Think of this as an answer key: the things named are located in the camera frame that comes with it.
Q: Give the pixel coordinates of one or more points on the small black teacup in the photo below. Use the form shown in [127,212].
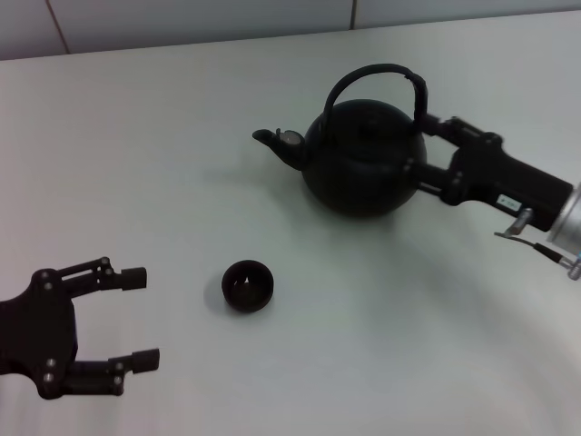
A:
[247,300]

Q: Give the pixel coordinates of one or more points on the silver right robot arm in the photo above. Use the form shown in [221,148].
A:
[569,218]

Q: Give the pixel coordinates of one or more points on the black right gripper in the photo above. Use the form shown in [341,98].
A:
[499,177]

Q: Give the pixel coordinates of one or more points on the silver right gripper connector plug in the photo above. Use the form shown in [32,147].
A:
[522,221]

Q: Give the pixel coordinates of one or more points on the black round teapot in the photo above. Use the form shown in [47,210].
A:
[363,172]

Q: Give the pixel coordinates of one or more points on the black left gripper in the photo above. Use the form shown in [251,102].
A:
[41,336]

